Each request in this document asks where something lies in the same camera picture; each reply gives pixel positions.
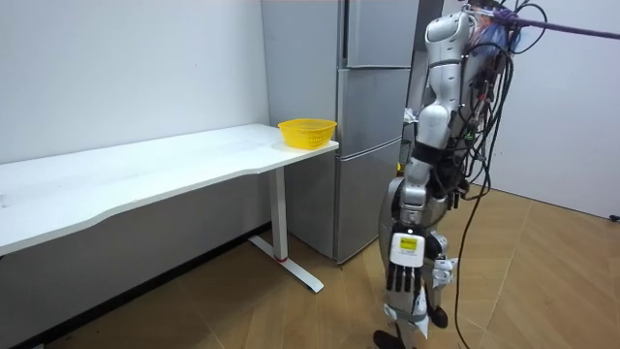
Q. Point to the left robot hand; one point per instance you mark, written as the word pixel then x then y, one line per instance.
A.
pixel 407 252

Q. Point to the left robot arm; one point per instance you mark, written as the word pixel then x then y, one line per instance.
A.
pixel 432 126

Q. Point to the robot body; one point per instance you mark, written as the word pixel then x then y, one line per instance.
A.
pixel 449 170

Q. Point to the grey fridge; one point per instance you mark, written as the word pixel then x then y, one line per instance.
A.
pixel 368 106

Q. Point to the yellow plastic basket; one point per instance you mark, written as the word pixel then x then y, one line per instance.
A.
pixel 307 135

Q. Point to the white desk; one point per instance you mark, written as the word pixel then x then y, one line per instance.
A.
pixel 145 165

